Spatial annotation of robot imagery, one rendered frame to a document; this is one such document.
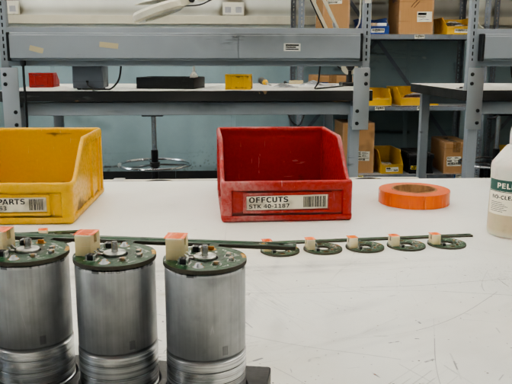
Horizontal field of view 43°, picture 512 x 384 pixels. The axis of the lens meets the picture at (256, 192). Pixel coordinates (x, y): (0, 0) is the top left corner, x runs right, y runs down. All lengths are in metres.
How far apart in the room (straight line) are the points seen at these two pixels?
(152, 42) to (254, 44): 0.37
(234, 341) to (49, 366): 0.06
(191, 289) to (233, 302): 0.01
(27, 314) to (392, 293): 0.20
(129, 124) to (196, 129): 0.47
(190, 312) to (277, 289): 0.17
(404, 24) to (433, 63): 0.58
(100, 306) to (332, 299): 0.17
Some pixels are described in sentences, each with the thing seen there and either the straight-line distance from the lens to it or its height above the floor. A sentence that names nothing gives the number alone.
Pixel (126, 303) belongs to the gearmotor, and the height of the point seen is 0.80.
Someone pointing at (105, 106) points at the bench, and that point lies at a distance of 2.58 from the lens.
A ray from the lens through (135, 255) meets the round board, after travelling 0.20.
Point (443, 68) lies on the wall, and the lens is 4.86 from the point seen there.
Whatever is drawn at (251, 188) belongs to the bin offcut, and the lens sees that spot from 0.49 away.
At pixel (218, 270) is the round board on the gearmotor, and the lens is 0.19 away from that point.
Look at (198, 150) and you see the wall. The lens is 4.64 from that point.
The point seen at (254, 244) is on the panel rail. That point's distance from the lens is 0.21.
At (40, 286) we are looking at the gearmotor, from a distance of 0.21.
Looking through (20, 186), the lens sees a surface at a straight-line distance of 0.51.
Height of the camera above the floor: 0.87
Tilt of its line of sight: 12 degrees down
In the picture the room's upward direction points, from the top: straight up
